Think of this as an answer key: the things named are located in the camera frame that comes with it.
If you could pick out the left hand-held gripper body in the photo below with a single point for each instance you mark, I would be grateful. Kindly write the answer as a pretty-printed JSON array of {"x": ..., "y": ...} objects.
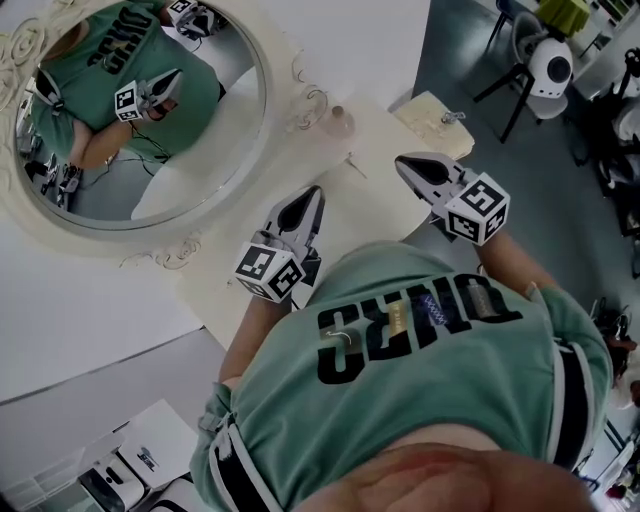
[{"x": 265, "y": 267}]

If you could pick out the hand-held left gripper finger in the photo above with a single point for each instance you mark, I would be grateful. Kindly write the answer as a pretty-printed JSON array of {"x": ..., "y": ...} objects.
[
  {"x": 278, "y": 214},
  {"x": 317, "y": 220}
]

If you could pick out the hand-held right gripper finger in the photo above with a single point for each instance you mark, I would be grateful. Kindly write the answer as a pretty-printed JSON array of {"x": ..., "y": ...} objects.
[
  {"x": 416, "y": 187},
  {"x": 435, "y": 160}
]

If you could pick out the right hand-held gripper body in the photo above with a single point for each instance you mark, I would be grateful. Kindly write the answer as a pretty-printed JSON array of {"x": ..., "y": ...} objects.
[{"x": 475, "y": 205}]

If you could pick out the small clear bottle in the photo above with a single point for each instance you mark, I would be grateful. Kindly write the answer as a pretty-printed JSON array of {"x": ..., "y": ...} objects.
[{"x": 342, "y": 124}]

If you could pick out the person's left forearm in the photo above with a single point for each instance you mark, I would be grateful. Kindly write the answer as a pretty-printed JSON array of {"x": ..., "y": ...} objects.
[{"x": 250, "y": 340}]

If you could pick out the person's right forearm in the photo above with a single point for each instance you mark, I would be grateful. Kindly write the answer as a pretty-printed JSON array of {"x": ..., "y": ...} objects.
[{"x": 507, "y": 262}]

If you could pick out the cream table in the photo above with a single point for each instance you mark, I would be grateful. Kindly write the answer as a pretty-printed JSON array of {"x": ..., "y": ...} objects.
[{"x": 365, "y": 215}]

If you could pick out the black chair with grey seat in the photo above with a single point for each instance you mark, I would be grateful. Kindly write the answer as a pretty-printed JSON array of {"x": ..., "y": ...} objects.
[{"x": 520, "y": 75}]

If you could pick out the white round appliance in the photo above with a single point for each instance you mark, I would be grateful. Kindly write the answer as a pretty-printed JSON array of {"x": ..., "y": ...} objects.
[{"x": 547, "y": 70}]

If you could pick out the person's green shirt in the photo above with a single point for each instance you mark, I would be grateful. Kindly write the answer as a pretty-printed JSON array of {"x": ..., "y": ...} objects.
[{"x": 400, "y": 390}]

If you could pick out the green cloth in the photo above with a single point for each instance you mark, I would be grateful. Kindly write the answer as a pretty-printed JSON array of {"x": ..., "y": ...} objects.
[{"x": 562, "y": 12}]

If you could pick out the white cardboard box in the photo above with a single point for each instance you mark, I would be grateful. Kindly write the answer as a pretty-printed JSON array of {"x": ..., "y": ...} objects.
[{"x": 160, "y": 440}]

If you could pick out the white and black device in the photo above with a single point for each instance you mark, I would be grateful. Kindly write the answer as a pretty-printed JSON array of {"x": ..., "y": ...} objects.
[{"x": 112, "y": 482}]

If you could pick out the person's chin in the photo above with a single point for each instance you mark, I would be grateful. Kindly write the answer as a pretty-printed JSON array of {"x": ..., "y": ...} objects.
[{"x": 450, "y": 480}]

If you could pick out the round mirror with ornate frame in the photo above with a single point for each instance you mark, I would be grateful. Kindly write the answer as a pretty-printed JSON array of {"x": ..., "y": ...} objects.
[{"x": 267, "y": 100}]

